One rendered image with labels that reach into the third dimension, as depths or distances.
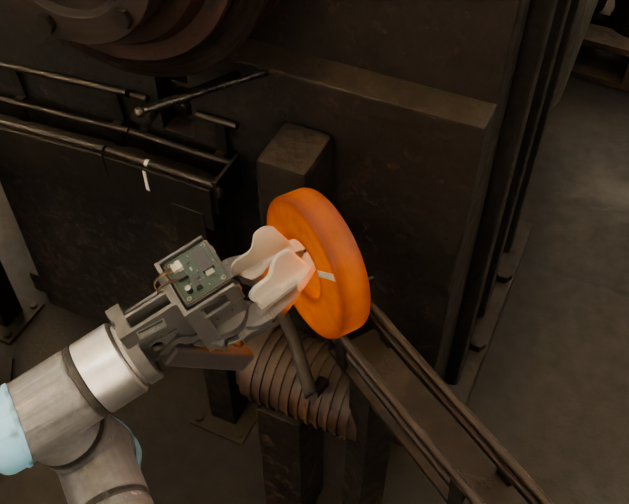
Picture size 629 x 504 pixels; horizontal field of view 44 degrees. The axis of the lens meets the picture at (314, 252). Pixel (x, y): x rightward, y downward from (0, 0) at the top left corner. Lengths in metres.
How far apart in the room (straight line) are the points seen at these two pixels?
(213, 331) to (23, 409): 0.18
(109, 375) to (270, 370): 0.49
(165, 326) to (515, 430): 1.17
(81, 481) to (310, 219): 0.33
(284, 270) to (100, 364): 0.19
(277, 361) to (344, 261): 0.47
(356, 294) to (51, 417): 0.30
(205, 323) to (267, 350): 0.48
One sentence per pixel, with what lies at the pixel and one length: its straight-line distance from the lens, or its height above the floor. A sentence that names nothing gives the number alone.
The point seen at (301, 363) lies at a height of 0.56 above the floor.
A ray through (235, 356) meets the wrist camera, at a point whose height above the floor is 0.84.
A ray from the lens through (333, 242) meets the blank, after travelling 0.71.
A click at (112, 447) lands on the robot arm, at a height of 0.80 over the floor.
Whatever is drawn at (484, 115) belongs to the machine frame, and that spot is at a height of 0.87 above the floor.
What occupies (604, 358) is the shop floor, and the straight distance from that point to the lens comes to 1.93.
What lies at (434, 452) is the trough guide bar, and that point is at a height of 0.70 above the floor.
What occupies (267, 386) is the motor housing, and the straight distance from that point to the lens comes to 1.18.
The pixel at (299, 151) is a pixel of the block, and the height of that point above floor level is 0.80.
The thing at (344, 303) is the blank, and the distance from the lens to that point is 0.73.
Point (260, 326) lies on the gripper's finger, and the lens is 0.73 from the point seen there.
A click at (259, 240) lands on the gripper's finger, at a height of 0.95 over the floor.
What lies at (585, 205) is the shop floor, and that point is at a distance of 2.26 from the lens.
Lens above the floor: 1.50
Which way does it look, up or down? 48 degrees down
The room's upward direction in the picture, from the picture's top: straight up
